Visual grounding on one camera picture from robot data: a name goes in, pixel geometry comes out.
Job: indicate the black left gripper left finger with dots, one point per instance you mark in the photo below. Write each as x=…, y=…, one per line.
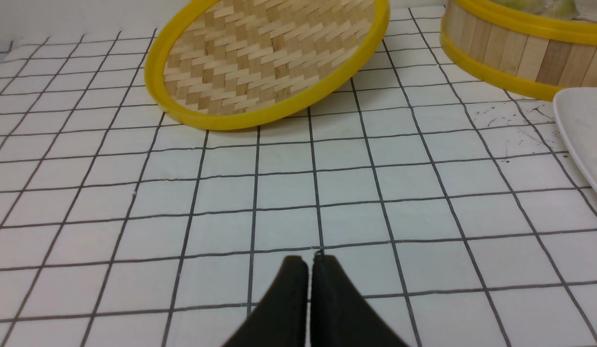
x=279, y=320

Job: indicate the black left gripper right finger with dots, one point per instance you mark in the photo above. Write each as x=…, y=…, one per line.
x=340, y=316

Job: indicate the white square plate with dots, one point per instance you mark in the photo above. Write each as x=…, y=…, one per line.
x=575, y=112

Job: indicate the white black-grid tablecloth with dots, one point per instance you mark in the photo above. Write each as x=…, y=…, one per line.
x=452, y=205

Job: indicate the yellow-rimmed woven bamboo lid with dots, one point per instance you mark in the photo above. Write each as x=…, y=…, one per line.
x=232, y=64

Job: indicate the yellow-rimmed bamboo steamer basket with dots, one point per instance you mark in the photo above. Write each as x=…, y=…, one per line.
x=523, y=53

